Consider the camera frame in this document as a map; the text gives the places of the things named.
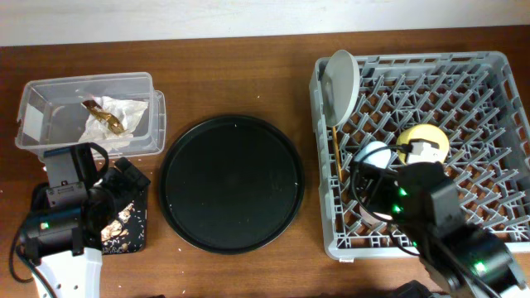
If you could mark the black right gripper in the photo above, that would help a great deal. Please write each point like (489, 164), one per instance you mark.
(384, 183)

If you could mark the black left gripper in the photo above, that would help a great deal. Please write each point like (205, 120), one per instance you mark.
(113, 177)

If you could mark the blue cup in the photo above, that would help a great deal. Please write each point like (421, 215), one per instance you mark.
(376, 154)

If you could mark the food scraps pile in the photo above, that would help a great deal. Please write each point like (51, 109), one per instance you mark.
(127, 232)

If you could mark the yellow bowl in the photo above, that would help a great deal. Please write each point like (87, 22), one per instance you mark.
(423, 132)

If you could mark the wooden chopstick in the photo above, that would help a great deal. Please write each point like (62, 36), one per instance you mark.
(337, 154)

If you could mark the gold foil wrapper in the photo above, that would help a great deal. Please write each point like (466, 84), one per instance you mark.
(112, 122)

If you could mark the white paper napkin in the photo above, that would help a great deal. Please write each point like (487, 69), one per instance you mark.
(129, 112)

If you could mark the grey plate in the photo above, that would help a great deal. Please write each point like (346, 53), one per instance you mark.
(340, 84)

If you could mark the pink cup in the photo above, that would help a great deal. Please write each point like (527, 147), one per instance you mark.
(366, 216)

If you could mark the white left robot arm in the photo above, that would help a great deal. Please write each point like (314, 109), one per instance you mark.
(63, 275)

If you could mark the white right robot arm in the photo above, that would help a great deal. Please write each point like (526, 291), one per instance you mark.
(462, 258)

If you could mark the clear plastic waste bin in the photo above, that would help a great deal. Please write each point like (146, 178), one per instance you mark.
(51, 114)

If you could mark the grey dishwasher rack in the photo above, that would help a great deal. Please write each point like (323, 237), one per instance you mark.
(473, 99)

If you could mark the black rectangular tray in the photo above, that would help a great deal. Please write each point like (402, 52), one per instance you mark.
(110, 216)

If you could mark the round black serving tray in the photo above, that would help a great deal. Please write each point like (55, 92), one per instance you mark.
(231, 184)

